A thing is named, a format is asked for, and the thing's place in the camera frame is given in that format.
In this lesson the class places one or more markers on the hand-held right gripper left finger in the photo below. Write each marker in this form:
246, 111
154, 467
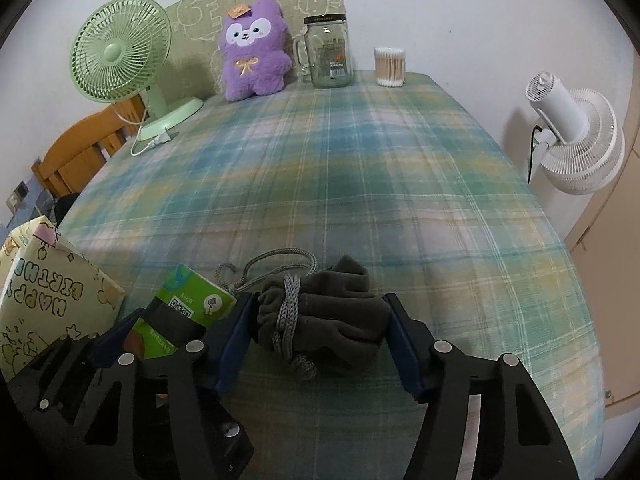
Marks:
235, 345

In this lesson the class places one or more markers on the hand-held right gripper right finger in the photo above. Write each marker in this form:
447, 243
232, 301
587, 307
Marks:
405, 350

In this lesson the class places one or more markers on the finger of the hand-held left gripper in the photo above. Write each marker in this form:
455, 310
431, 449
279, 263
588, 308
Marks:
112, 340
232, 442

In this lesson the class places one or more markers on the green tissue packet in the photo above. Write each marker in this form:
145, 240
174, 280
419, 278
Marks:
200, 300

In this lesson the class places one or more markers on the dark cloth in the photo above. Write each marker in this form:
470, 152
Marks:
65, 207

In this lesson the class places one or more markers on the plaid tablecloth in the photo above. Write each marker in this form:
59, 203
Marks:
375, 185

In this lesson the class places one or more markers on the wooden chair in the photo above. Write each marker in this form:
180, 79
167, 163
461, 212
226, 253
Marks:
75, 150

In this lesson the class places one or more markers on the white fan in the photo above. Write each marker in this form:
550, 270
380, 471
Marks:
580, 145

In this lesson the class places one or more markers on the cotton swab container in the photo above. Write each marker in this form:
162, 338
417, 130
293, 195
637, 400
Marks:
390, 67

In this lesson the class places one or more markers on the green desk fan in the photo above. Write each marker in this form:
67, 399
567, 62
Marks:
115, 55

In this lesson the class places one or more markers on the purple plush toy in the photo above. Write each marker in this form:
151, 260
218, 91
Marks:
255, 55

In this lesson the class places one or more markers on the glass jar mug black lid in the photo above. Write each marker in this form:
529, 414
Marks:
330, 55

